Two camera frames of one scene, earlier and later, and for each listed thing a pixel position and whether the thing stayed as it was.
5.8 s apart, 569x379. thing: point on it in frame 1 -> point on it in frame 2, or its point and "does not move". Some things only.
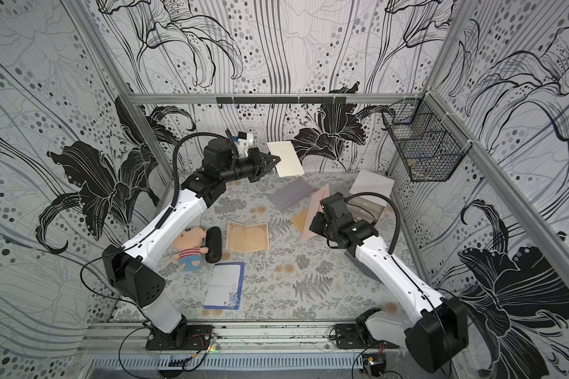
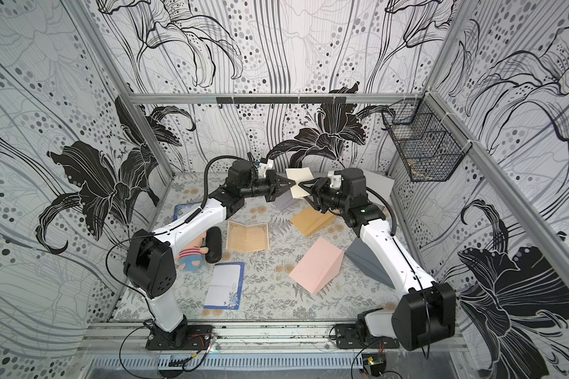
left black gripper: (256, 166) -> (271, 184)
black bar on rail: (280, 99) does not move
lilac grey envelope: (289, 195) does not move
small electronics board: (377, 362) does not move
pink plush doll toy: (189, 245) does not move
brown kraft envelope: (242, 238) does not move
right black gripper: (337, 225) -> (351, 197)
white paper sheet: (373, 204) does not move
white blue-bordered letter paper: (225, 287) does not move
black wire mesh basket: (428, 140) does not move
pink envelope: (319, 193) -> (322, 264)
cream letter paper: (289, 165) -> (299, 175)
